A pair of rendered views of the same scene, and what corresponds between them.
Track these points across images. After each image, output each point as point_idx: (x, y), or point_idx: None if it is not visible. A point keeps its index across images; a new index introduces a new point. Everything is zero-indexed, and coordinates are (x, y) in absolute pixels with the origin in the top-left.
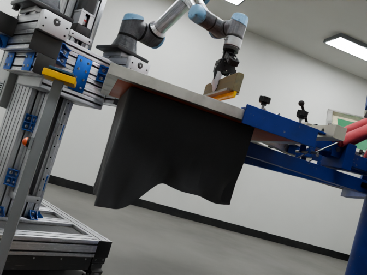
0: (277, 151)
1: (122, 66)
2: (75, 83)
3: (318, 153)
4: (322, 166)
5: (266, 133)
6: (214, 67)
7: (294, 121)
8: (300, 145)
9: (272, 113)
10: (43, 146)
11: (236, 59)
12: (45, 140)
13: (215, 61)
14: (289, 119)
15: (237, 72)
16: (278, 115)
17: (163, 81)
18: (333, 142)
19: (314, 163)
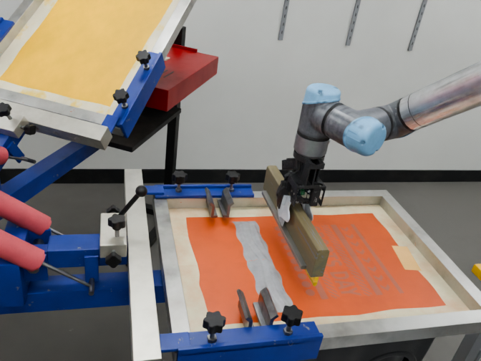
0: (157, 270)
1: (376, 190)
2: (478, 276)
3: (48, 277)
4: (59, 275)
5: (204, 225)
6: (322, 198)
7: (189, 184)
8: (98, 270)
9: (220, 184)
10: (464, 354)
11: (288, 158)
12: (465, 344)
13: (326, 187)
14: (197, 184)
15: (276, 166)
16: (211, 184)
17: (338, 190)
18: (51, 232)
19: (76, 274)
